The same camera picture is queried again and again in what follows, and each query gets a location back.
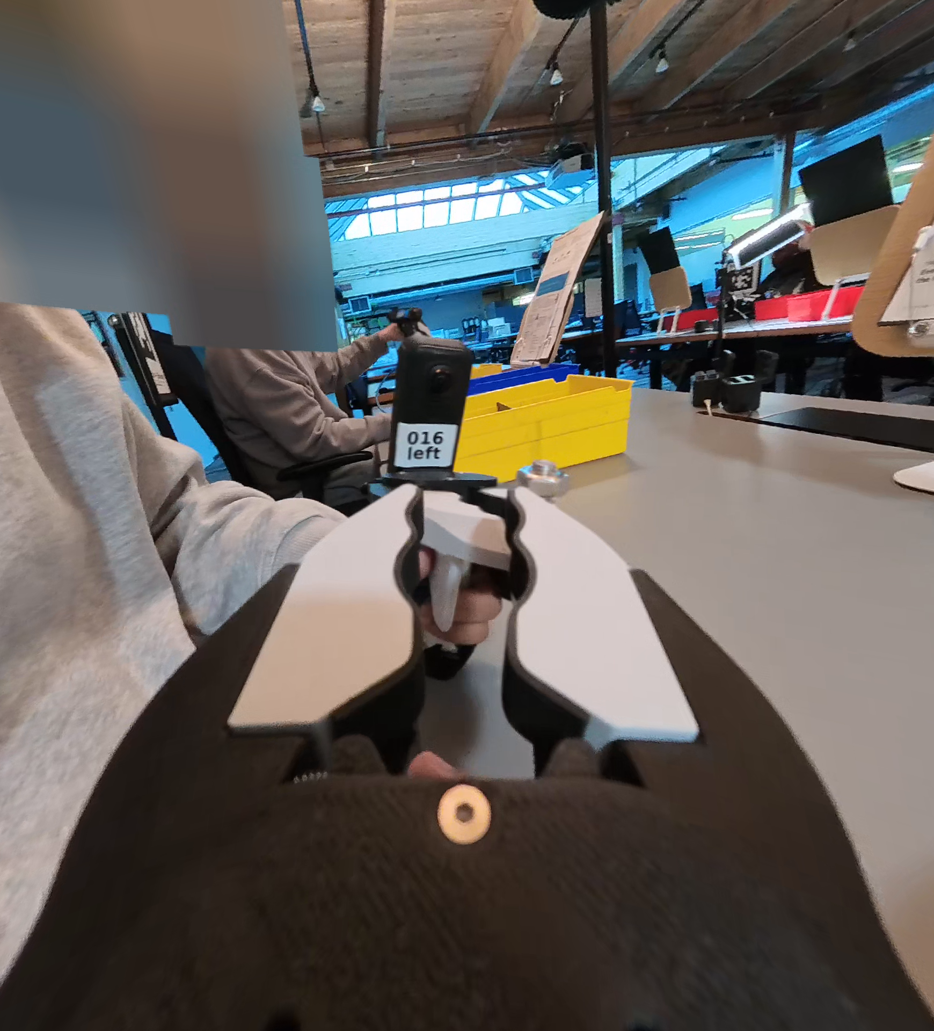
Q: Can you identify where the white document stand with board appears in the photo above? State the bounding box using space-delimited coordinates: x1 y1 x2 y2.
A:
852 76 934 507

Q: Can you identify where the office desk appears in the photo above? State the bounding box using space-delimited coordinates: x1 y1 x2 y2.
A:
564 318 855 388

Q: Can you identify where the desk light bar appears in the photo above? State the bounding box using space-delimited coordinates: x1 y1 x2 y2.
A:
712 203 814 355

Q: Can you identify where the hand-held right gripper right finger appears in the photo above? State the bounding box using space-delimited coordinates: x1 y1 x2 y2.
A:
503 485 702 742

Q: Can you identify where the tan board stand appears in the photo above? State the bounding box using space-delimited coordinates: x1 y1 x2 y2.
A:
797 137 899 311
648 227 694 333

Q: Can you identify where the black office chair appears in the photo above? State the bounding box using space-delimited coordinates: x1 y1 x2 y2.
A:
145 322 375 504

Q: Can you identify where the blue plastic bin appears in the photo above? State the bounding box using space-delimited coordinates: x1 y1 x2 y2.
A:
467 362 581 396

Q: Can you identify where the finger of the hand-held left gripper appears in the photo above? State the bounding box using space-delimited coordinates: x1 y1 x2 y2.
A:
421 509 515 571

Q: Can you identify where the ceiling projector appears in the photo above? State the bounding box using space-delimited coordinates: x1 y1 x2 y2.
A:
546 145 594 190

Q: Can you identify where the grey desk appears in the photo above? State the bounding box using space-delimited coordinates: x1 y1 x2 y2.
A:
419 390 934 1031

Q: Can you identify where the person's left hand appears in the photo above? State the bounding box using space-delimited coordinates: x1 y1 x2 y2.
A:
417 548 510 648

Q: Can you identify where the black flat desk panel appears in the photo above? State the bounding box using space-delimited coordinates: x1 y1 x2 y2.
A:
761 406 934 456

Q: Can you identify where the person's left forearm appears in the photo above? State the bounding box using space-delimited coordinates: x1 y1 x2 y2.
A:
133 451 347 645

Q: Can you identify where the person's grey sweatshirt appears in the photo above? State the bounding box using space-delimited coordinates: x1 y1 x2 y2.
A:
0 298 218 1031

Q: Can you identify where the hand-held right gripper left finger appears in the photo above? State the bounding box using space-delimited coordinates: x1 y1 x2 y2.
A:
228 485 425 730

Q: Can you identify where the cardboard document stand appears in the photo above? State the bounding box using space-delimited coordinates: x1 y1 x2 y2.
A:
509 211 605 367

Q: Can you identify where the black pillar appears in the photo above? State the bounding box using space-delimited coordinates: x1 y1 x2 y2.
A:
590 0 617 380

